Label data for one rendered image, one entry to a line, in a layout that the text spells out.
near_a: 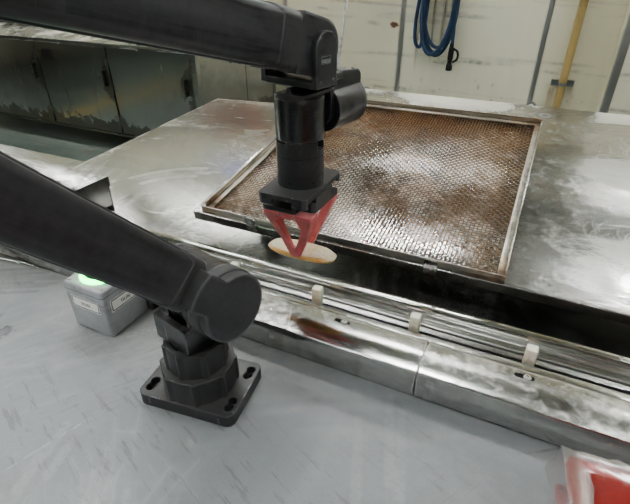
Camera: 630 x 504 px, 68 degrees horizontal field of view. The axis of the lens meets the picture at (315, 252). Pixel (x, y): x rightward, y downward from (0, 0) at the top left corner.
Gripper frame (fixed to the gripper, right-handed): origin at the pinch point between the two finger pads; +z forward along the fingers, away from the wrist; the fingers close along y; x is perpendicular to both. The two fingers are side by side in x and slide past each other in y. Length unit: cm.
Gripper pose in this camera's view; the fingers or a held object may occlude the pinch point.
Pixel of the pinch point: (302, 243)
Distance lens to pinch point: 62.6
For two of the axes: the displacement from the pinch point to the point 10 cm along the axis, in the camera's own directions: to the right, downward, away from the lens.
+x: -9.0, -2.2, 3.7
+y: 4.3, -4.8, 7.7
